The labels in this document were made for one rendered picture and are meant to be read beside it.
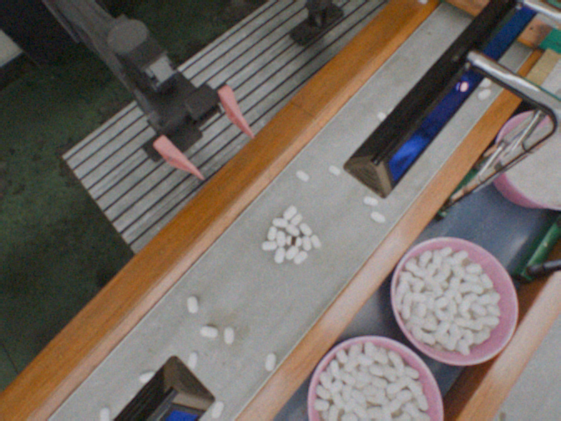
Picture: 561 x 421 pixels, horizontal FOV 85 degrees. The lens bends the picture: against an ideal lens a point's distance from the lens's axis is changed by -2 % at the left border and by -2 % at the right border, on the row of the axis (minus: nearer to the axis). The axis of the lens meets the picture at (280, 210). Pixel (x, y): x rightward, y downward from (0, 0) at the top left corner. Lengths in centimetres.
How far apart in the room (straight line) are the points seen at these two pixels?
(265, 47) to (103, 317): 92
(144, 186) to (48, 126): 138
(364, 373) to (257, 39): 102
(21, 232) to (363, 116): 179
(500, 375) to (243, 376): 53
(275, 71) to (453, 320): 85
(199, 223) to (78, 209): 123
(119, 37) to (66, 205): 154
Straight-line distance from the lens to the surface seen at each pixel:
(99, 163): 109
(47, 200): 208
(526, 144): 62
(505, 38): 67
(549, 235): 100
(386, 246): 76
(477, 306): 84
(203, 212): 79
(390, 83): 100
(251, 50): 116
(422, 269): 80
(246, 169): 81
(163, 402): 41
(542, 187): 101
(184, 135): 53
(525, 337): 86
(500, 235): 98
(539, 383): 91
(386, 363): 78
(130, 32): 52
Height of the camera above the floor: 149
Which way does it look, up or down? 72 degrees down
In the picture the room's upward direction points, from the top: 11 degrees counter-clockwise
